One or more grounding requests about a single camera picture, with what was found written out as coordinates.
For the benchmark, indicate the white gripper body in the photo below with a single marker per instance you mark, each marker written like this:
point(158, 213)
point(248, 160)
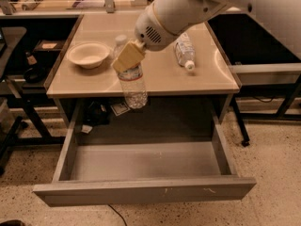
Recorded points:
point(150, 32)

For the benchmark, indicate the white labelled bottle lying down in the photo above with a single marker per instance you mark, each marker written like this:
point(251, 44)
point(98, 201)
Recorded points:
point(185, 52)

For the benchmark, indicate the clear plastic water bottle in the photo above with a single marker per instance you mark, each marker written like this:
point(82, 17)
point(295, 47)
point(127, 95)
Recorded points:
point(132, 81)

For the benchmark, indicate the white paper card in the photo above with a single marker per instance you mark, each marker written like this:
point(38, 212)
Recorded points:
point(120, 108)

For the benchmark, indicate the black side table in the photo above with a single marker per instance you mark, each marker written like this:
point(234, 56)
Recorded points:
point(12, 36)

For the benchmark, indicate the grey open drawer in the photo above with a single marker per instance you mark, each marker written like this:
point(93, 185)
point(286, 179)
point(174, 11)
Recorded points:
point(139, 159)

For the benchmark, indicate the grey cabinet with counter top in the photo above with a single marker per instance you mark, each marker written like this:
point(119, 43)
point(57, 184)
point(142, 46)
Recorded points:
point(162, 74)

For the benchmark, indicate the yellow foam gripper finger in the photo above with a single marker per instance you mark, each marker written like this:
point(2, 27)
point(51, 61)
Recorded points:
point(132, 53)

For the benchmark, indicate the white paper bowl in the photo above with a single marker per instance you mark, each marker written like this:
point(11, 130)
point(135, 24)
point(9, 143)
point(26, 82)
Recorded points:
point(88, 55)

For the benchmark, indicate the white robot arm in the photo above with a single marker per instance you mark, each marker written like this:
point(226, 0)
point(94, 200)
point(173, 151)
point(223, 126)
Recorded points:
point(281, 18)

